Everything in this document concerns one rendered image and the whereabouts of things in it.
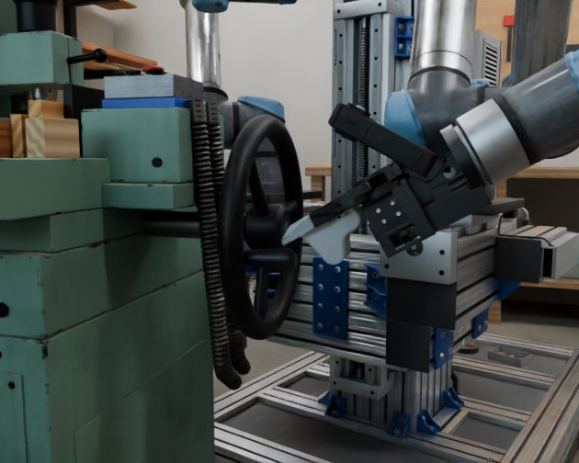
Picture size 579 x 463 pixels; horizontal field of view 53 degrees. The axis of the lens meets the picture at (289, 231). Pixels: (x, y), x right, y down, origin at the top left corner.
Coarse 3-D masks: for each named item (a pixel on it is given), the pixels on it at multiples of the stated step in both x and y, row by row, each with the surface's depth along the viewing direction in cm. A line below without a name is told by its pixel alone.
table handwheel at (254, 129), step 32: (256, 128) 68; (288, 160) 82; (224, 192) 62; (256, 192) 70; (288, 192) 86; (160, 224) 78; (192, 224) 77; (224, 224) 62; (256, 224) 73; (288, 224) 76; (224, 256) 62; (224, 288) 64; (256, 288) 74; (288, 288) 83; (256, 320) 68
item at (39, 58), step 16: (32, 32) 78; (48, 32) 77; (0, 48) 79; (16, 48) 79; (32, 48) 78; (48, 48) 77; (64, 48) 80; (80, 48) 83; (0, 64) 80; (16, 64) 79; (32, 64) 78; (48, 64) 78; (64, 64) 80; (80, 64) 83; (0, 80) 80; (16, 80) 79; (32, 80) 79; (48, 80) 78; (64, 80) 80; (80, 80) 83
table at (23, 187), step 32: (0, 160) 54; (32, 160) 58; (64, 160) 63; (96, 160) 69; (0, 192) 54; (32, 192) 58; (64, 192) 63; (96, 192) 69; (128, 192) 69; (160, 192) 67; (192, 192) 72
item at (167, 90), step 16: (112, 80) 71; (128, 80) 70; (144, 80) 70; (160, 80) 69; (176, 80) 70; (192, 80) 74; (112, 96) 71; (128, 96) 71; (144, 96) 70; (160, 96) 70; (176, 96) 70; (192, 96) 74
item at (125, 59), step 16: (64, 0) 399; (80, 0) 394; (96, 0) 390; (112, 0) 387; (64, 16) 400; (64, 32) 402; (96, 48) 355; (96, 64) 372; (112, 64) 400; (128, 64) 405; (144, 64) 405
